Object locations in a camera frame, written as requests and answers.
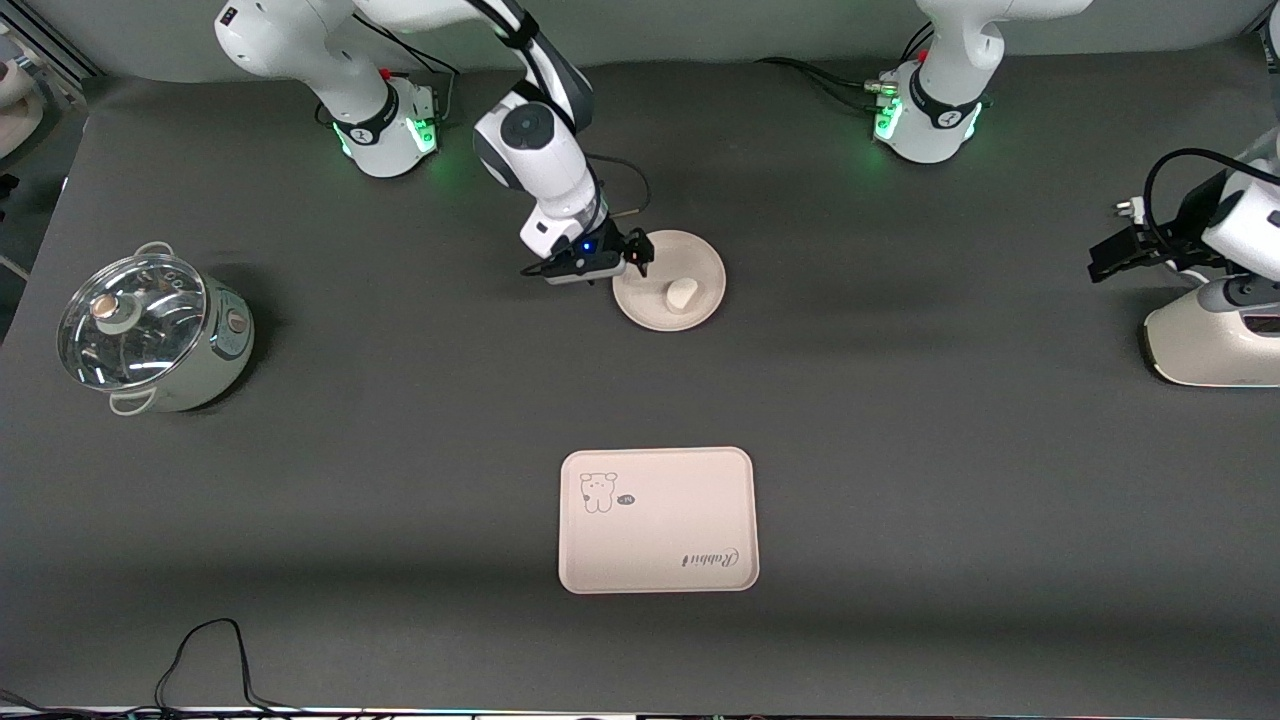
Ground round cream plate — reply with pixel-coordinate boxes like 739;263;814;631
612;230;727;333

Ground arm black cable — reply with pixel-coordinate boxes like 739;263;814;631
585;153;651;241
1143;148;1280;266

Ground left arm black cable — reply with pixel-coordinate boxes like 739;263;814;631
1143;148;1280;266

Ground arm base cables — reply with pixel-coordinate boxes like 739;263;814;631
755;22;936;116
355;15;471;126

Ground cream rectangular rabbit-print tray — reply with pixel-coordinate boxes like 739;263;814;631
558;447;760;595

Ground aluminium frame profile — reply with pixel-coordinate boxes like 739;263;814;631
0;0;101;81

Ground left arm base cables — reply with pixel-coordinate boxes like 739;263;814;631
755;22;936;116

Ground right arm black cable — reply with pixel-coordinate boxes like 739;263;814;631
585;153;651;241

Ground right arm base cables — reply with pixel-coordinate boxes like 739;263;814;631
355;15;471;126

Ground white two-slot toaster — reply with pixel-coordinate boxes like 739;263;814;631
1143;285;1280;388

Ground pale green electric pot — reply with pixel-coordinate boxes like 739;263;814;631
100;242;256;416

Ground white toaster power cable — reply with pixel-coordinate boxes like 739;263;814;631
1113;197;1211;286

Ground glass pot lid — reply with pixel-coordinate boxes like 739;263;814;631
57;252;209;391

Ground thin black floor-edge cable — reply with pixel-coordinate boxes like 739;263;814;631
0;618;301;720

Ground pinkish white background object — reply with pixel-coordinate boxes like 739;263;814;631
0;55;46;156

